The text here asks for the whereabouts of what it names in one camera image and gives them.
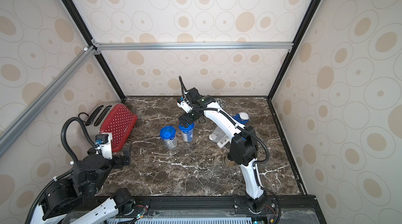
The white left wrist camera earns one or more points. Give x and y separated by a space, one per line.
103 145

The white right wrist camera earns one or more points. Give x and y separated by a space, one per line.
184 104

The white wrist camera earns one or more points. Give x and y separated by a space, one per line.
184 104
103 145

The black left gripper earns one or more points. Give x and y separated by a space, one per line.
122 159

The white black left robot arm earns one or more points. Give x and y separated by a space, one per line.
83 181

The silver aluminium crossbar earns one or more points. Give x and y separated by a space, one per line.
194 46

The round white soap disc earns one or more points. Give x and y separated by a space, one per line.
244 117

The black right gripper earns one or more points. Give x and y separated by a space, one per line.
185 120

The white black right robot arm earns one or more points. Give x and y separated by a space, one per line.
246 149

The silver aluminium left rail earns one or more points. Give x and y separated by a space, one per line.
20 124

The red polka dot toaster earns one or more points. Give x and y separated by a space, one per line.
113 118

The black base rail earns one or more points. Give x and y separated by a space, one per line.
285 209

